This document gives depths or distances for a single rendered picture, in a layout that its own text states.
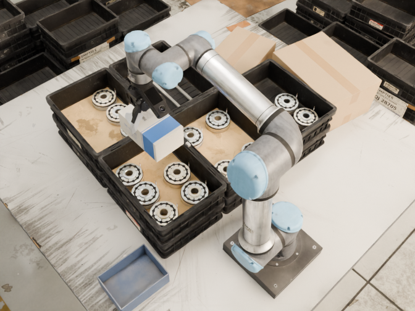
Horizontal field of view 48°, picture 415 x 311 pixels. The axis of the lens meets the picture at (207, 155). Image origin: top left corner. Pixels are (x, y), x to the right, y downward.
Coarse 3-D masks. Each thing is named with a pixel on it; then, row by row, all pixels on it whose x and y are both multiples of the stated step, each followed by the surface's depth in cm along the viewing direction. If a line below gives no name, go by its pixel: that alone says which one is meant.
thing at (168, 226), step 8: (120, 144) 174; (184, 144) 175; (112, 152) 172; (192, 152) 173; (200, 160) 170; (104, 168) 168; (208, 168) 170; (112, 176) 165; (216, 176) 166; (120, 184) 163; (224, 184) 164; (216, 192) 162; (136, 200) 159; (208, 200) 160; (144, 208) 157; (192, 208) 158; (200, 208) 160; (144, 216) 158; (184, 216) 156; (152, 224) 154; (168, 224) 154; (176, 224) 155; (160, 232) 153
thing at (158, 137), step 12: (132, 108) 158; (120, 120) 159; (144, 120) 154; (156, 120) 154; (168, 120) 155; (144, 132) 151; (156, 132) 151; (168, 132) 151; (180, 132) 154; (144, 144) 155; (156, 144) 148; (168, 144) 153; (180, 144) 159; (156, 156) 152
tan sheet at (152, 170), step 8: (144, 152) 184; (128, 160) 182; (136, 160) 182; (144, 160) 182; (152, 160) 182; (160, 160) 182; (168, 160) 182; (176, 160) 182; (144, 168) 180; (152, 168) 180; (160, 168) 180; (144, 176) 177; (152, 176) 177; (160, 176) 178; (192, 176) 178; (160, 184) 175; (160, 192) 173; (168, 192) 173; (176, 192) 173; (160, 200) 171; (168, 200) 171; (176, 200) 171; (184, 208) 169
